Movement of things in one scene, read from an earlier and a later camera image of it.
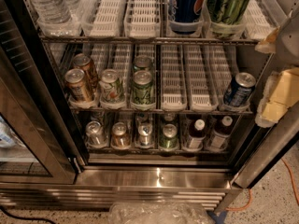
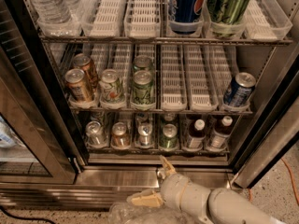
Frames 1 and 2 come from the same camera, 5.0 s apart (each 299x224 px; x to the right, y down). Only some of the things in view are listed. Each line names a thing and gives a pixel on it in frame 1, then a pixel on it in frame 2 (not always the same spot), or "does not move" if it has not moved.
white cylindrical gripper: [289, 42] to [172, 189]
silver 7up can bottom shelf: [95, 134] does not move
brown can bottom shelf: [120, 135] does not move
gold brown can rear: [82, 62] does not move
